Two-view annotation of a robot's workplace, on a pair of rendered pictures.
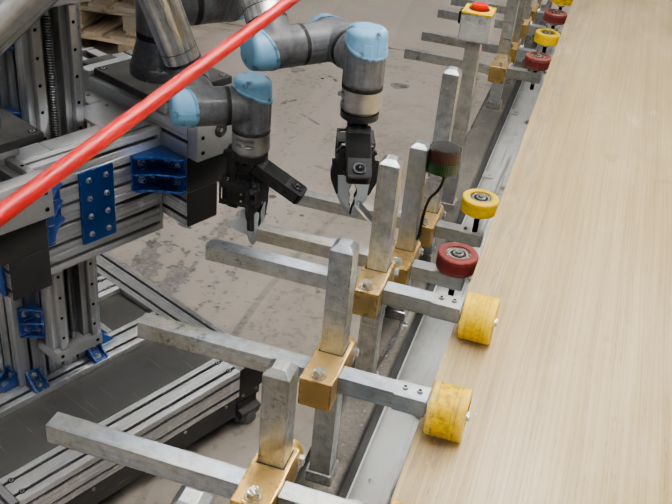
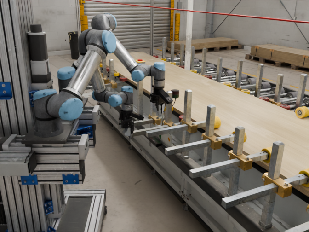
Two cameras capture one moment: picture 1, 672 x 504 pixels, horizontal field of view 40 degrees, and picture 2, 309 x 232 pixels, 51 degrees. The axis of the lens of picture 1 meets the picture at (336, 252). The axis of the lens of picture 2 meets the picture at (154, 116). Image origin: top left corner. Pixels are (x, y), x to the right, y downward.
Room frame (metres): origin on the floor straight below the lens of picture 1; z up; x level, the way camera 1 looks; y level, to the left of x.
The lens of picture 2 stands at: (0.03, 1.36, 1.74)
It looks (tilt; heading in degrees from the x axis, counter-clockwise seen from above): 21 degrees down; 319
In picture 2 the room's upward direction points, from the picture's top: 1 degrees clockwise
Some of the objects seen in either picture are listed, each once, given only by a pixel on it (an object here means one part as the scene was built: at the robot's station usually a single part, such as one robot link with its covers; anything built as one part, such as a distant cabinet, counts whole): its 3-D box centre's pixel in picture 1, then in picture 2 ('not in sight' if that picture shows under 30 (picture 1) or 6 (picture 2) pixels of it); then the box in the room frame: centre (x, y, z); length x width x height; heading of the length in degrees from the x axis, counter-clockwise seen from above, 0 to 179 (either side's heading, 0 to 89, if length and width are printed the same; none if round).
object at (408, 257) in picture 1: (403, 261); (169, 125); (1.56, -0.14, 0.85); 0.13 x 0.06 x 0.05; 165
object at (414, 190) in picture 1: (405, 249); (168, 122); (1.59, -0.14, 0.86); 0.03 x 0.03 x 0.48; 75
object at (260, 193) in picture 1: (246, 176); (126, 118); (1.64, 0.20, 0.97); 0.09 x 0.08 x 0.12; 75
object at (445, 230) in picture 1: (388, 217); (145, 122); (1.81, -0.11, 0.80); 0.43 x 0.03 x 0.04; 75
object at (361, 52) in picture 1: (364, 57); (158, 71); (1.56, -0.02, 1.27); 0.09 x 0.08 x 0.11; 35
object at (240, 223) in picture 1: (243, 226); (128, 133); (1.62, 0.20, 0.86); 0.06 x 0.03 x 0.09; 75
